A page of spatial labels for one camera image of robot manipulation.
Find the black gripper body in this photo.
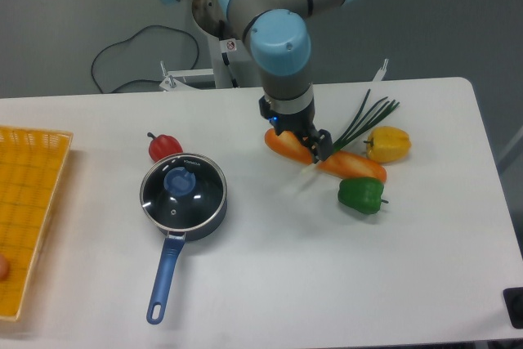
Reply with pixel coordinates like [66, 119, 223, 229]
[258, 96, 317, 141]

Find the glass lid blue knob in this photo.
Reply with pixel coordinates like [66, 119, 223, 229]
[140, 153, 228, 239]

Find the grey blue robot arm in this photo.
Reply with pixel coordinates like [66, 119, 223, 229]
[174, 0, 354, 163]

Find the orange baguette bread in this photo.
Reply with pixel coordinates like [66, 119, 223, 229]
[264, 128, 387, 183]

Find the green spring onion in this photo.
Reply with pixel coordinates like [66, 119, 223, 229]
[302, 90, 400, 172]

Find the green bell pepper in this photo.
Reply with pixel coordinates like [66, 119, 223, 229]
[337, 177, 388, 215]

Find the yellow bell pepper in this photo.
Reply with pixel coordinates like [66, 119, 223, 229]
[364, 126, 412, 163]

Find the dark blue saucepan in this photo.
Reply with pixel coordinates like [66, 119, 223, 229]
[139, 152, 229, 324]

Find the red bell pepper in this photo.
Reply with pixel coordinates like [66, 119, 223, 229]
[147, 132, 183, 162]

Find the black square table fixture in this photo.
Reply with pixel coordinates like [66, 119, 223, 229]
[503, 287, 523, 329]

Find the yellow woven basket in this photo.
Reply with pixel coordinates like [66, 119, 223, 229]
[1, 126, 74, 321]

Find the white metal base frame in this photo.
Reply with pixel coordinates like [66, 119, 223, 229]
[158, 57, 390, 92]

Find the black cable on floor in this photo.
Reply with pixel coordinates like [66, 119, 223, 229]
[90, 24, 200, 94]

